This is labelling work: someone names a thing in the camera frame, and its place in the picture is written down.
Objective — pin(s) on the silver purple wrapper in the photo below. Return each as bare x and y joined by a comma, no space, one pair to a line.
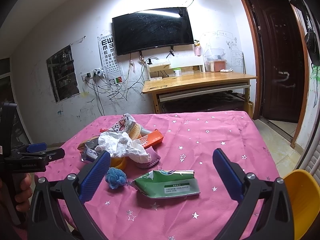
88,152

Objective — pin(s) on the pink box on desk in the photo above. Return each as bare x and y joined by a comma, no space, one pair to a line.
217,65

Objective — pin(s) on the blue yarn ball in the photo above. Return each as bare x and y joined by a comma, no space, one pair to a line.
115,178

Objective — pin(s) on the white tissue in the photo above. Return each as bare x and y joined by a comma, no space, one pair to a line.
120,145

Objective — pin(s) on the green snack bag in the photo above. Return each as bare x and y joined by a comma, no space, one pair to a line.
161,184

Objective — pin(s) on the dark brown door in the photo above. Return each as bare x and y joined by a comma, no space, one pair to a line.
281,60

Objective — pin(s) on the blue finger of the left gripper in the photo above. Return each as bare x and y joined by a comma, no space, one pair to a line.
33,148

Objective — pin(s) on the yellow trash bin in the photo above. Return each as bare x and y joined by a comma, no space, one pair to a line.
303,192

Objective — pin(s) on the dark wall window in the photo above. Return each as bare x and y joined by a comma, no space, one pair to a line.
62,74

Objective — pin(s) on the cartoon printed white bag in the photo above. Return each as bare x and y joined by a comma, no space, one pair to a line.
125,124

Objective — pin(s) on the grey white tube bottle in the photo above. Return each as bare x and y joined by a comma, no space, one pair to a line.
144,131

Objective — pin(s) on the orange carton box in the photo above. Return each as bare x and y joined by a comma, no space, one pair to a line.
152,139

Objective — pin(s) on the wooden desk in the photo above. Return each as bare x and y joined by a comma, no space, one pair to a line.
187,86

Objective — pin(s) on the purple knitted pouch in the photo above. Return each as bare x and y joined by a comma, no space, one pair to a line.
155,158

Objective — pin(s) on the orange plastic lid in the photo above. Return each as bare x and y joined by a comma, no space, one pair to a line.
119,163

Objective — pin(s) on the white desk shelf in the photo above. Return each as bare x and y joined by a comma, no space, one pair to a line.
166,70

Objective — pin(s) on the black wall television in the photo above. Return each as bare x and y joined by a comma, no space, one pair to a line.
153,28

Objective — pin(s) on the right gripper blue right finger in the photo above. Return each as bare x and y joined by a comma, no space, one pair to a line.
230,173

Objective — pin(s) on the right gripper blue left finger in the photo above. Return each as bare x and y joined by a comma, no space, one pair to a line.
91,176

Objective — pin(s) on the pink star tablecloth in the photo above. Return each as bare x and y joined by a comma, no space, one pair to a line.
189,140

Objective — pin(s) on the person's left hand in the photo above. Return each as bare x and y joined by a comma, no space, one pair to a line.
22,198

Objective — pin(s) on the pink wall holder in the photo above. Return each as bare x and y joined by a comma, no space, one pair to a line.
197,48

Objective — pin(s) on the white jar green lid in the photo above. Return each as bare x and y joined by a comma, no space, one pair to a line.
177,72

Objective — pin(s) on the white power strip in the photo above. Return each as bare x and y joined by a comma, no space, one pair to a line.
94,73

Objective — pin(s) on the eye chart poster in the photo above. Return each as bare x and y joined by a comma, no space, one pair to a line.
112,71

